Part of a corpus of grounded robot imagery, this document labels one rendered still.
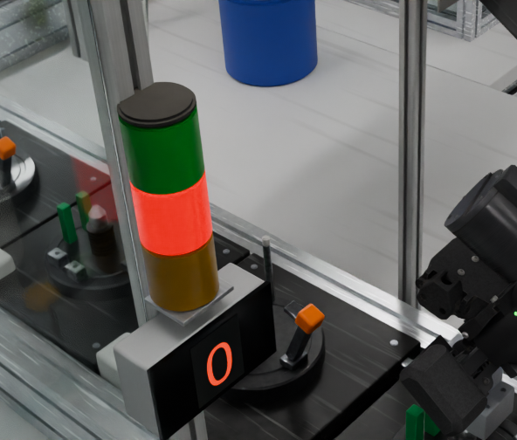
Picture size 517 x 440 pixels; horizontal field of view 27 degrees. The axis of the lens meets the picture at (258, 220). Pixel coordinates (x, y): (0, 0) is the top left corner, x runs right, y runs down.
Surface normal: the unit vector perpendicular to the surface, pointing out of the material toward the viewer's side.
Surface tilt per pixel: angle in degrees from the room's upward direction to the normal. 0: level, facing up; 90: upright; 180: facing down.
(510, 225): 55
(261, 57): 90
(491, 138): 0
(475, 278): 15
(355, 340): 0
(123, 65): 90
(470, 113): 0
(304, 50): 90
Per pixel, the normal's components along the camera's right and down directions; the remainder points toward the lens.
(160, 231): -0.26, 0.60
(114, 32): 0.73, 0.37
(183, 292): 0.13, 0.59
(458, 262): 0.14, -0.68
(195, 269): 0.50, 0.49
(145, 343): -0.07, -0.80
